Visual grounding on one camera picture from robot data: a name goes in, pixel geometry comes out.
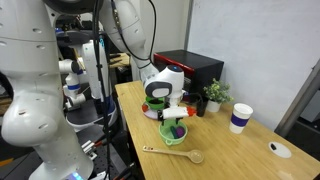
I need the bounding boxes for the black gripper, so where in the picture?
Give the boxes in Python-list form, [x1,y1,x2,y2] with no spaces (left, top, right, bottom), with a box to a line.
[158,111,184,126]

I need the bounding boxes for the white round plate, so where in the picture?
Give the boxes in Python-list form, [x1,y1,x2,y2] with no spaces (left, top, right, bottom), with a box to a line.
[142,106,164,120]

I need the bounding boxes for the dark green toy zucchini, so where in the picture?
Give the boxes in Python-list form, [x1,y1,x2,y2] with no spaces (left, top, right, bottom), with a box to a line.
[170,126,178,139]

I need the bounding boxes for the purple toy vegetable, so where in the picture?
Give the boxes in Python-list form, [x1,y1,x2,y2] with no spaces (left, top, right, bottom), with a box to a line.
[176,126,185,138]

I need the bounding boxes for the red black microwave oven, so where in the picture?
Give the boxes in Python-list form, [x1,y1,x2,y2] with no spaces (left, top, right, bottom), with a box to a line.
[154,50,224,96]

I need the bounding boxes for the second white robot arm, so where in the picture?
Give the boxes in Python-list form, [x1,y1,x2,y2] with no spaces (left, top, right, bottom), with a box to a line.
[59,40,117,131]

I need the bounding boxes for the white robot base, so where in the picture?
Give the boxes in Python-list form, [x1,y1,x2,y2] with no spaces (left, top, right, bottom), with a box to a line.
[0,0,93,180]

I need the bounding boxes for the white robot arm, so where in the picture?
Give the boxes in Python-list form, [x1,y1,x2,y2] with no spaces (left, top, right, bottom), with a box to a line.
[99,0,188,120]

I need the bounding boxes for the bright green bowl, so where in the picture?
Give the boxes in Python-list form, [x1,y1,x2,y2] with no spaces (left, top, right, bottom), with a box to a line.
[146,97,164,110]

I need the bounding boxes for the mint green bowl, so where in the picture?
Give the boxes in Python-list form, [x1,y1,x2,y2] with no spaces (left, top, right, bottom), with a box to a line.
[158,121,188,146]

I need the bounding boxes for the black cup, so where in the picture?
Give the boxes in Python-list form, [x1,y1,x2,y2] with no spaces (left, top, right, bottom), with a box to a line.
[196,98,208,117]

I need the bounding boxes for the wooden spoon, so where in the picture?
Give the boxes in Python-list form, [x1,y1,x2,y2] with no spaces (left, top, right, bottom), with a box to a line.
[143,146,204,164]

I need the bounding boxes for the small green plant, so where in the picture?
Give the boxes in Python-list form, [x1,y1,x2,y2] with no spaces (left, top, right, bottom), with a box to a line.
[203,79,233,112]

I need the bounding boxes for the white blue paper cup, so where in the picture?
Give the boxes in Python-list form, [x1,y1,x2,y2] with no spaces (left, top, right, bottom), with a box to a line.
[229,103,253,134]

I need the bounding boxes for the white round table grommet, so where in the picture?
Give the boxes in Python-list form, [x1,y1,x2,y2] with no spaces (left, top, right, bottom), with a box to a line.
[268,141,292,158]

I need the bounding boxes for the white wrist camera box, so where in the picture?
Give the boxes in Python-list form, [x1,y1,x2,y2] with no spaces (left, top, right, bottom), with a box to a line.
[162,107,197,119]

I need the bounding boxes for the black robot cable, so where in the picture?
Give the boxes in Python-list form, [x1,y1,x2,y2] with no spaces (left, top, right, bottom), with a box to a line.
[91,0,113,180]

